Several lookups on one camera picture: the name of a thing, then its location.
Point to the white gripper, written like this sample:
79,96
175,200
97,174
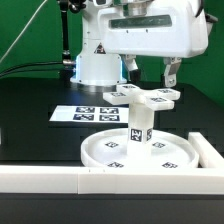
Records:
168,28

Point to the white cross-shaped table base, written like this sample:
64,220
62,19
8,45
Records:
156,100

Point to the white round table top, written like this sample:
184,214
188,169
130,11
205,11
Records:
109,149

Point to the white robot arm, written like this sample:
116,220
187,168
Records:
94,65

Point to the printed marker sheet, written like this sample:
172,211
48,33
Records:
90,114

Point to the black camera stand pole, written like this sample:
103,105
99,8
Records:
74,6

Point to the white L-shaped fence rail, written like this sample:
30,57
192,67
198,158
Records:
208,178

